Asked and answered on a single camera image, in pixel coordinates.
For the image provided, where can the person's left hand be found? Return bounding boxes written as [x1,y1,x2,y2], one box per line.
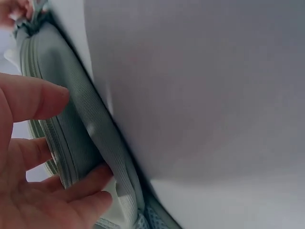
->
[0,72,113,229]

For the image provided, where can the person's right hand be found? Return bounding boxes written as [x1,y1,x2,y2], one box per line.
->
[0,0,34,27]

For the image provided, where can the grey zippered fabric case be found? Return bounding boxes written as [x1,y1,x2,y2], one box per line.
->
[4,0,178,229]

